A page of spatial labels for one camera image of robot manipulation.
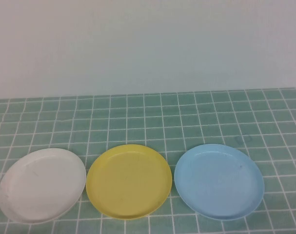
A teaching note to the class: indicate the light blue round plate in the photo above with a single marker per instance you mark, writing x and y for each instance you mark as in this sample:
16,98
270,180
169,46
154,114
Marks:
218,181

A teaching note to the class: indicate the white round plate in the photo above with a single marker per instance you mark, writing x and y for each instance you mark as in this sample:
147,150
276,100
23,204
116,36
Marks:
41,186

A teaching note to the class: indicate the green checkered tablecloth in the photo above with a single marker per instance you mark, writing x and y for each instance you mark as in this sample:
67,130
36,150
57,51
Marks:
147,119

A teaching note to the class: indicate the yellow round plate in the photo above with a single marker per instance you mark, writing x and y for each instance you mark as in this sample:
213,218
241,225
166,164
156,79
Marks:
129,181

